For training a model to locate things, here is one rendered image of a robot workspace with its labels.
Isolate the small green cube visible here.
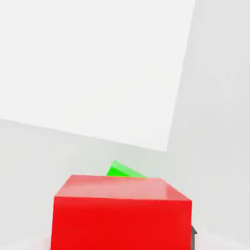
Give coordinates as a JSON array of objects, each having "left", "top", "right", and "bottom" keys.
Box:
[{"left": 105, "top": 160, "right": 147, "bottom": 179}]

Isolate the small red cube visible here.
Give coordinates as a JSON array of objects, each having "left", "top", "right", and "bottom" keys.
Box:
[{"left": 50, "top": 174, "right": 193, "bottom": 250}]

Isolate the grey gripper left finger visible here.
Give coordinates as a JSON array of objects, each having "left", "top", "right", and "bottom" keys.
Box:
[{"left": 29, "top": 233, "right": 53, "bottom": 250}]

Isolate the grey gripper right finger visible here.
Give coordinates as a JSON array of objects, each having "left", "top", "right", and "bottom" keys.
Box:
[{"left": 190, "top": 219, "right": 216, "bottom": 250}]

